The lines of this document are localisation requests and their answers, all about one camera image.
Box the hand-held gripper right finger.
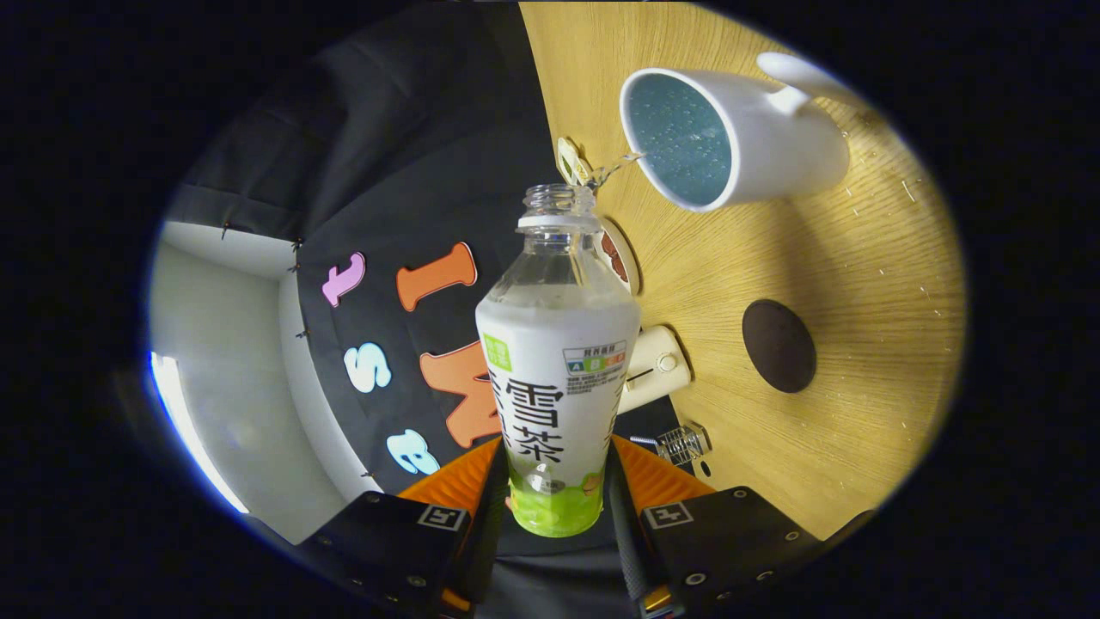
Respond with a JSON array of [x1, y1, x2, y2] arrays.
[[606, 435, 824, 618]]

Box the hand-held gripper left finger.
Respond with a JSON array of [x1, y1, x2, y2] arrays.
[[296, 437, 510, 618]]

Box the white green label juice bottle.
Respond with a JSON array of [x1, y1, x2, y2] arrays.
[[475, 183, 643, 539]]

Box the dark round coaster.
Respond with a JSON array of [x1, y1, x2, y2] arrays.
[[742, 298, 817, 395]]

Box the white ceramic cup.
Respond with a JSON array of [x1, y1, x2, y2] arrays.
[[619, 52, 852, 213]]

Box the metal mesh pen holder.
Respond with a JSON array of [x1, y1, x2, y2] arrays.
[[656, 423, 712, 467]]

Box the white toaster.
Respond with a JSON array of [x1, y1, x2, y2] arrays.
[[619, 324, 693, 415]]

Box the round white plate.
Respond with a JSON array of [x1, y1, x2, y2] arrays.
[[597, 215, 642, 296]]

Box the brown food pieces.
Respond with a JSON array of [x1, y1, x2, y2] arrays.
[[602, 230, 628, 285]]

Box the wooden table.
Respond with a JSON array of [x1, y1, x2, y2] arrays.
[[520, 0, 968, 541]]

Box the black backdrop cloth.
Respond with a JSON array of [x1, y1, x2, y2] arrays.
[[168, 0, 688, 619]]

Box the white divided tray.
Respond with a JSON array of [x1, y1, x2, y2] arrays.
[[556, 136, 596, 186]]

